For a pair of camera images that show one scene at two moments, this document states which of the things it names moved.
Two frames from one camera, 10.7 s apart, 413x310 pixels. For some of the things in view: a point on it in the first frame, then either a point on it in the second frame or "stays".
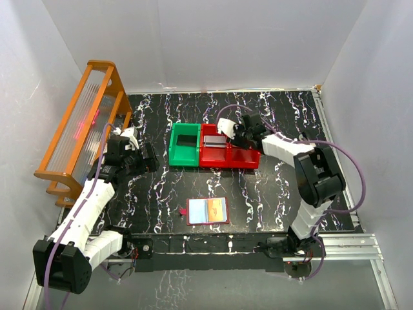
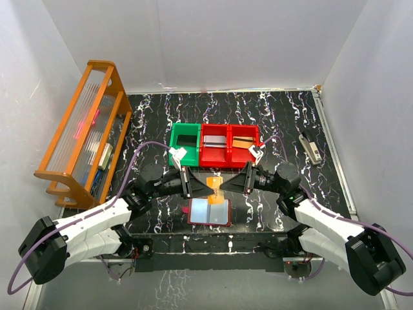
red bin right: x=242 y=158 stays
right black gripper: x=241 y=138 → x=249 y=178
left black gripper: x=150 y=156 → x=186 y=182
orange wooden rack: x=102 y=106 stays
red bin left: x=212 y=157 stays
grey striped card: x=214 y=141 stays
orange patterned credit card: x=215 y=210 → x=215 y=182
